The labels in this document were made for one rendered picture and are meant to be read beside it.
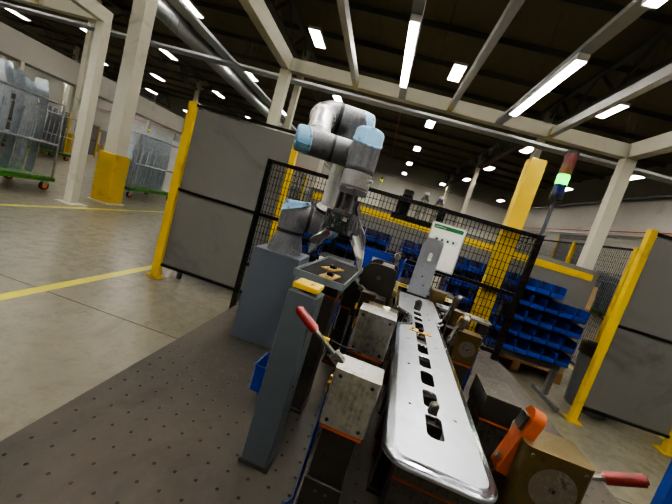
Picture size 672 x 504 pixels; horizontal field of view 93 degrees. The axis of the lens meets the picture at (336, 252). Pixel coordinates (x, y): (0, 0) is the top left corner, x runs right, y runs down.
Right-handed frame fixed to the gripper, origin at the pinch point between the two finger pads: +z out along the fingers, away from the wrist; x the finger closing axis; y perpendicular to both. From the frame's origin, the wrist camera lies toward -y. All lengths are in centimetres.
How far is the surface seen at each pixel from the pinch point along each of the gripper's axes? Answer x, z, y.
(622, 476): 64, 14, 17
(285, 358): 1.4, 21.5, 17.6
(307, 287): 1.4, 4.3, 17.1
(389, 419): 26.7, 19.7, 23.9
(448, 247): 27, -11, -141
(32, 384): -148, 120, -22
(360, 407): 21.2, 19.6, 24.9
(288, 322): -0.3, 13.3, 17.8
